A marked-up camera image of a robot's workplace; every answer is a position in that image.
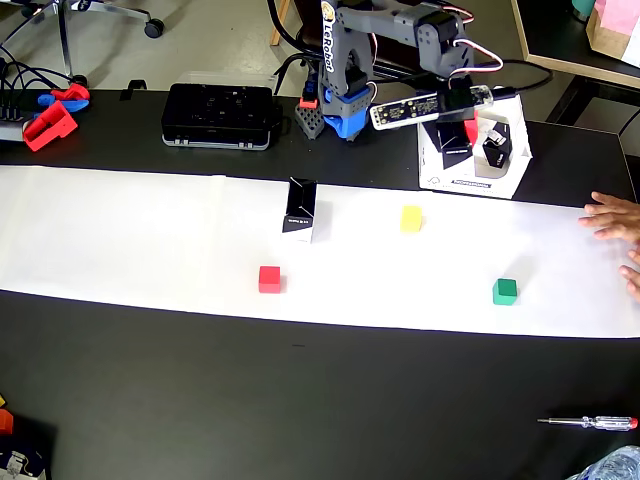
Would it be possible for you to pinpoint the cardboard box with pink paper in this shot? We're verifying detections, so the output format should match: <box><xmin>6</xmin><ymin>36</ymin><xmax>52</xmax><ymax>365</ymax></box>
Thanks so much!
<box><xmin>585</xmin><ymin>0</ymin><xmax>640</xmax><ymax>69</ymax></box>

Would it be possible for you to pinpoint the clear handle screwdriver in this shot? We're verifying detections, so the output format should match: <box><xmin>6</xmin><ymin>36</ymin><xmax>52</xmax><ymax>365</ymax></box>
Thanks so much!
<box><xmin>537</xmin><ymin>414</ymin><xmax>640</xmax><ymax>432</ymax></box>

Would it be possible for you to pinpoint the black cable bundle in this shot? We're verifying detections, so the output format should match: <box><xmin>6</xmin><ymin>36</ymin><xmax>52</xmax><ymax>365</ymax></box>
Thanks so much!
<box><xmin>0</xmin><ymin>42</ymin><xmax>76</xmax><ymax>124</ymax></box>

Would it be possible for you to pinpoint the white cardboard box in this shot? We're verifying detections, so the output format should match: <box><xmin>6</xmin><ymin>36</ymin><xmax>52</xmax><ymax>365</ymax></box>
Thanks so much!
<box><xmin>417</xmin><ymin>92</ymin><xmax>534</xmax><ymax>201</ymax></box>

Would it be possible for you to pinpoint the black hook clamp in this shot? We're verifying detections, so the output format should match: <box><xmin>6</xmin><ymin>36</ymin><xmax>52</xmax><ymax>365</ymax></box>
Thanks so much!
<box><xmin>119</xmin><ymin>79</ymin><xmax>147</xmax><ymax>101</ymax></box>

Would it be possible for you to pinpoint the yellow cube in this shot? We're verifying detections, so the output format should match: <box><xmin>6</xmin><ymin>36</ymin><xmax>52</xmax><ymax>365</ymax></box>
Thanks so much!
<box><xmin>399</xmin><ymin>205</ymin><xmax>424</xmax><ymax>233</ymax></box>

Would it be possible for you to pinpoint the person's right hand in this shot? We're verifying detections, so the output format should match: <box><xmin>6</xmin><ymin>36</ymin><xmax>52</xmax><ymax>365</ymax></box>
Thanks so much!
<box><xmin>578</xmin><ymin>191</ymin><xmax>640</xmax><ymax>242</ymax></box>

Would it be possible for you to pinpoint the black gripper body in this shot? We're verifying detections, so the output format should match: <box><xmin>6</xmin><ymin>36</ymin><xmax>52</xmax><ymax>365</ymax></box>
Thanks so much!
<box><xmin>437</xmin><ymin>84</ymin><xmax>477</xmax><ymax>124</ymax></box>

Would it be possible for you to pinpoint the person's left hand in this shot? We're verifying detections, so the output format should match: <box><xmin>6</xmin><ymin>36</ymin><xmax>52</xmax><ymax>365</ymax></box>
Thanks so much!
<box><xmin>618</xmin><ymin>248</ymin><xmax>640</xmax><ymax>304</ymax></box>

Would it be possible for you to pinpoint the red cube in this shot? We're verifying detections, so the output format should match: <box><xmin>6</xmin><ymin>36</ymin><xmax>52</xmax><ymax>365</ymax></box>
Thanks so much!
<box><xmin>258</xmin><ymin>265</ymin><xmax>282</xmax><ymax>294</ymax></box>

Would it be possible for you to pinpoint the grey power strip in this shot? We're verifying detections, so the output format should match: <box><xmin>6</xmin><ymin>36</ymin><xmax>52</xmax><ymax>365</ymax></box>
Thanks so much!
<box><xmin>0</xmin><ymin>118</ymin><xmax>26</xmax><ymax>144</ymax></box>

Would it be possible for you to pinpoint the black base cable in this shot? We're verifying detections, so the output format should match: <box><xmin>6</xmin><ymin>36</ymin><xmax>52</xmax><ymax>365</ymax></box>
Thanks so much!
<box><xmin>272</xmin><ymin>49</ymin><xmax>311</xmax><ymax>99</ymax></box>

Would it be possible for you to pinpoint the office chair chrome base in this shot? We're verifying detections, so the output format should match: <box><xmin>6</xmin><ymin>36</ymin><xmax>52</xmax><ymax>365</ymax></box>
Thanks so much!
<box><xmin>0</xmin><ymin>0</ymin><xmax>166</xmax><ymax>89</ymax></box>

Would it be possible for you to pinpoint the dark printed box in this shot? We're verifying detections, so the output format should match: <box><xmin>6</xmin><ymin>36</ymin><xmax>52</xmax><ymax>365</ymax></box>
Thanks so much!
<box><xmin>0</xmin><ymin>447</ymin><xmax>51</xmax><ymax>480</ymax></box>

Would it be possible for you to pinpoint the black electronics case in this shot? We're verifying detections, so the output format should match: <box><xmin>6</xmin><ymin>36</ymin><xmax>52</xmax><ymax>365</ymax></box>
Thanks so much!
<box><xmin>160</xmin><ymin>82</ymin><xmax>281</xmax><ymax>151</ymax></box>

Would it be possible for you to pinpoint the black perforated table clamp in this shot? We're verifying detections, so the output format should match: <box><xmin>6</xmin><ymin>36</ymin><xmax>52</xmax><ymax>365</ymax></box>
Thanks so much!
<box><xmin>293</xmin><ymin>96</ymin><xmax>327</xmax><ymax>141</ymax></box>

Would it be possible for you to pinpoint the black white product box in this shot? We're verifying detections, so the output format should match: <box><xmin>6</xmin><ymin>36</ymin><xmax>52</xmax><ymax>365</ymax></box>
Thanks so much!
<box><xmin>482</xmin><ymin>119</ymin><xmax>516</xmax><ymax>171</ymax></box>
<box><xmin>281</xmin><ymin>176</ymin><xmax>319</xmax><ymax>245</ymax></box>
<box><xmin>435</xmin><ymin>119</ymin><xmax>474</xmax><ymax>170</ymax></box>

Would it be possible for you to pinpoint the red white servo wire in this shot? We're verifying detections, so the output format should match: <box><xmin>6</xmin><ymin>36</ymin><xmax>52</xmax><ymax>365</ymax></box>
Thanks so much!
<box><xmin>367</xmin><ymin>7</ymin><xmax>505</xmax><ymax>81</ymax></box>

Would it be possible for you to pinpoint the white paper sheet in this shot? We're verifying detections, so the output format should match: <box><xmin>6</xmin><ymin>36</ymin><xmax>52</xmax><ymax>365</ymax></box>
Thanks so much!
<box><xmin>0</xmin><ymin>164</ymin><xmax>640</xmax><ymax>340</ymax></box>

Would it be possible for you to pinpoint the large red printed part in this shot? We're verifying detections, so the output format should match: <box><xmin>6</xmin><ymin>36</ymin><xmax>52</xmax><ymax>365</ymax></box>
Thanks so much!
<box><xmin>22</xmin><ymin>99</ymin><xmax>80</xmax><ymax>153</ymax></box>

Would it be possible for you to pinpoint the black table with wood edge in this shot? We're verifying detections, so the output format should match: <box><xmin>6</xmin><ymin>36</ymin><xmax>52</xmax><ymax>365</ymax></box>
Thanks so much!
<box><xmin>509</xmin><ymin>0</ymin><xmax>640</xmax><ymax>126</ymax></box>

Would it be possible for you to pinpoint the small red printed part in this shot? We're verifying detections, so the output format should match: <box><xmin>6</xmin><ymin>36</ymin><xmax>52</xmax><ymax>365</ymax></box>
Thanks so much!
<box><xmin>49</xmin><ymin>83</ymin><xmax>92</xmax><ymax>103</ymax></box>

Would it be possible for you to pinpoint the clear plastic water bottle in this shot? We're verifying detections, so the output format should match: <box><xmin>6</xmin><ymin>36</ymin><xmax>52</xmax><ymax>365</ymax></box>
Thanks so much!
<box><xmin>567</xmin><ymin>444</ymin><xmax>640</xmax><ymax>480</ymax></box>

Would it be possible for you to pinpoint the white strip camera board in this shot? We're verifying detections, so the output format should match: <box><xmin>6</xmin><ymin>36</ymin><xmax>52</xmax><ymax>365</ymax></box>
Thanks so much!
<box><xmin>368</xmin><ymin>84</ymin><xmax>496</xmax><ymax>132</ymax></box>

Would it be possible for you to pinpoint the light wooden post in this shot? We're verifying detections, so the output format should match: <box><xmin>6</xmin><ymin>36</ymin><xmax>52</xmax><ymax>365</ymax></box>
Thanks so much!
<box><xmin>269</xmin><ymin>0</ymin><xmax>291</xmax><ymax>46</ymax></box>

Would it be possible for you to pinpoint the blue printed part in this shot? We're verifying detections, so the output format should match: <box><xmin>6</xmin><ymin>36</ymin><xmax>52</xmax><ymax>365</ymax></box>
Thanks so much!
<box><xmin>35</xmin><ymin>93</ymin><xmax>90</xmax><ymax>119</ymax></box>

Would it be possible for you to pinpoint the green cube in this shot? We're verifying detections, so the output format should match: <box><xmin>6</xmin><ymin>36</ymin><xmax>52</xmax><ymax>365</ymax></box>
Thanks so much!
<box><xmin>491</xmin><ymin>278</ymin><xmax>519</xmax><ymax>306</ymax></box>

